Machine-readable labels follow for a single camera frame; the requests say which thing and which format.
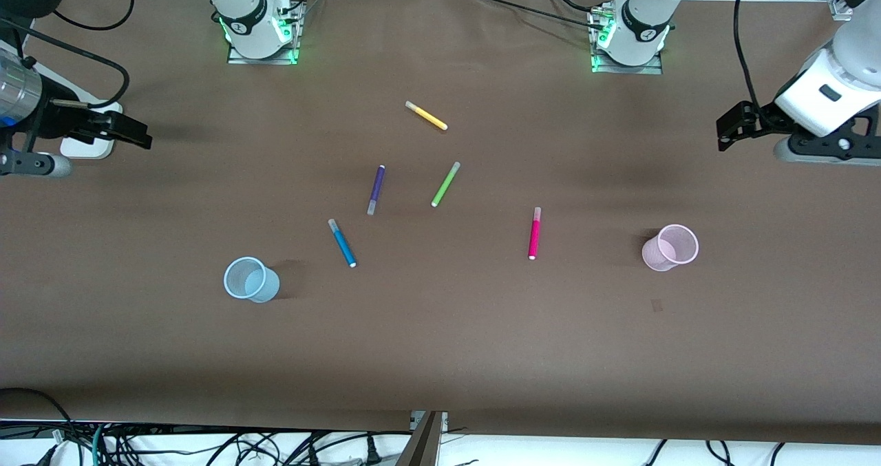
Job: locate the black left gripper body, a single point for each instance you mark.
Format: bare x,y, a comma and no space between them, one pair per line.
765,117

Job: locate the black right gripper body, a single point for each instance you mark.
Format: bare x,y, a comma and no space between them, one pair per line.
49,116

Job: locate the pink marker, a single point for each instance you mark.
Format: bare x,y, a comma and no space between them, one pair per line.
534,235

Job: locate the blue marker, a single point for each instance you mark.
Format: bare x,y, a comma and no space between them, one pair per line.
342,244

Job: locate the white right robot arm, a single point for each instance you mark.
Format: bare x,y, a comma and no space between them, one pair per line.
241,12

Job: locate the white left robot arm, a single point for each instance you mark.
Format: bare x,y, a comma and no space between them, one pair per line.
647,18

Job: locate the white lamp stand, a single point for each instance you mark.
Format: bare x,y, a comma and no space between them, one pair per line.
86,151

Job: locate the pink plastic cup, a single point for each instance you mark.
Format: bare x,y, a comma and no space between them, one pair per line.
671,249

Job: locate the blue plastic cup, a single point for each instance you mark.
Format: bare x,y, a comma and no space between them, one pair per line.
251,281

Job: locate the purple marker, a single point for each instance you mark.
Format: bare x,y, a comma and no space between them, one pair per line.
376,189

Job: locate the green marker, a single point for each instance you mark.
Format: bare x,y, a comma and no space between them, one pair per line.
445,184

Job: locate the yellow marker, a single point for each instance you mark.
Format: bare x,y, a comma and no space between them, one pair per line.
427,115

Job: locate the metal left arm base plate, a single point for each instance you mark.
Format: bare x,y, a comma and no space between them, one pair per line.
630,69

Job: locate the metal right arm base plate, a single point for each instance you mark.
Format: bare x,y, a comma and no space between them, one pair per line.
265,57

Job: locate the metal table frame post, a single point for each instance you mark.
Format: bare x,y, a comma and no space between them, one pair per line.
421,442

